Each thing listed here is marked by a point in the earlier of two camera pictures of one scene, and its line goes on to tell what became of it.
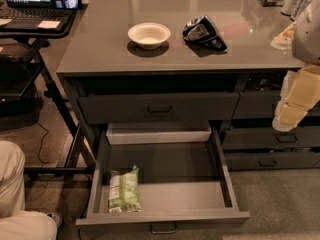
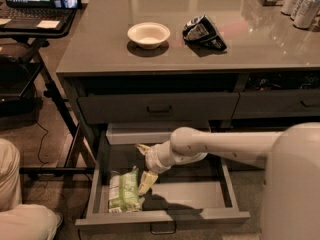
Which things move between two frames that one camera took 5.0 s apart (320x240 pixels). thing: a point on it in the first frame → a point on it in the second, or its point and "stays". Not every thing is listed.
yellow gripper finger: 287,116 → 148,180
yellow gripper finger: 306,89 → 143,148
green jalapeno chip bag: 124,191 stays
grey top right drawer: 260,105 stays
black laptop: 28,5 stays
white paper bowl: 149,35 stays
